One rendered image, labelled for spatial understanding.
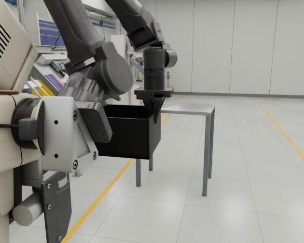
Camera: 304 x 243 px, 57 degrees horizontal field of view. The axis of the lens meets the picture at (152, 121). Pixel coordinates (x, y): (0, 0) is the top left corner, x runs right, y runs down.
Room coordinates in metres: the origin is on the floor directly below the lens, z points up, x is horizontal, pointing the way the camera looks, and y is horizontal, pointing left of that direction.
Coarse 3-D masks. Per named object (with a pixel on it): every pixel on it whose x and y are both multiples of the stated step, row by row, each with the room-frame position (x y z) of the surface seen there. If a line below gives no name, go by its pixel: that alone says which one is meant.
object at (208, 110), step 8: (168, 104) 2.80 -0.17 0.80; (176, 104) 2.80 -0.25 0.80; (184, 104) 2.80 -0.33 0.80; (192, 104) 2.80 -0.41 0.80; (200, 104) 2.80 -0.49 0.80; (208, 104) 2.80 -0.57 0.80; (168, 112) 2.50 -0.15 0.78; (176, 112) 2.48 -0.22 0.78; (184, 112) 2.45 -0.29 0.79; (192, 112) 2.43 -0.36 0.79; (200, 112) 2.41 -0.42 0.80; (208, 112) 2.39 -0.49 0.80; (208, 120) 2.39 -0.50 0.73; (208, 128) 2.39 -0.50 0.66; (208, 136) 2.39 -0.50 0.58; (208, 144) 2.39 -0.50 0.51; (208, 152) 2.40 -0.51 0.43; (136, 160) 2.59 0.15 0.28; (152, 160) 3.00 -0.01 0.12; (208, 160) 2.79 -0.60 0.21; (136, 168) 2.59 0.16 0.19; (152, 168) 3.00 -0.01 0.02; (208, 168) 2.78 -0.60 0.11; (136, 176) 2.59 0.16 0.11; (208, 176) 2.78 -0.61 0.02; (136, 184) 2.60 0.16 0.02
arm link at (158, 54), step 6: (150, 48) 0.77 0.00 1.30; (156, 48) 0.79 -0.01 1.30; (144, 54) 0.77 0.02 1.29; (150, 54) 0.76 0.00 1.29; (156, 54) 0.76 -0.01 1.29; (162, 54) 0.77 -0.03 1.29; (144, 60) 0.77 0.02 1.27; (150, 60) 0.76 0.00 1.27; (156, 60) 0.76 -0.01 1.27; (162, 60) 0.77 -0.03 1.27; (144, 66) 0.77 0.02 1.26; (150, 66) 0.76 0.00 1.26; (156, 66) 0.76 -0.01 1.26; (162, 66) 0.77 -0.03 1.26
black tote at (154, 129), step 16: (112, 112) 0.90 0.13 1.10; (128, 112) 0.89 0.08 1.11; (144, 112) 0.88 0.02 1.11; (160, 112) 0.86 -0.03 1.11; (112, 128) 0.73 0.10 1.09; (128, 128) 0.72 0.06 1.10; (144, 128) 0.71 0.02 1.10; (160, 128) 0.86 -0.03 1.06; (96, 144) 0.74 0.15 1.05; (112, 144) 0.73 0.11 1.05; (128, 144) 0.72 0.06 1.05; (144, 144) 0.71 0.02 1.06
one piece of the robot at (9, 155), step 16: (0, 96) 0.41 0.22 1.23; (16, 96) 0.44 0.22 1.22; (32, 96) 0.48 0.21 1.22; (0, 112) 0.40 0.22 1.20; (16, 112) 0.43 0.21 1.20; (0, 128) 0.40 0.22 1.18; (16, 128) 0.42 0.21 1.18; (0, 144) 0.39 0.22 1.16; (16, 144) 0.43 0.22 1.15; (32, 144) 0.42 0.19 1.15; (0, 160) 0.39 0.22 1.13; (16, 160) 0.42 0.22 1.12; (32, 160) 0.47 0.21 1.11; (0, 176) 0.46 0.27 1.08; (16, 176) 0.51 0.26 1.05; (0, 192) 0.46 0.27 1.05; (16, 192) 0.50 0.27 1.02; (0, 208) 0.45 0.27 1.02; (0, 224) 0.46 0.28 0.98; (0, 240) 0.46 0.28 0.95
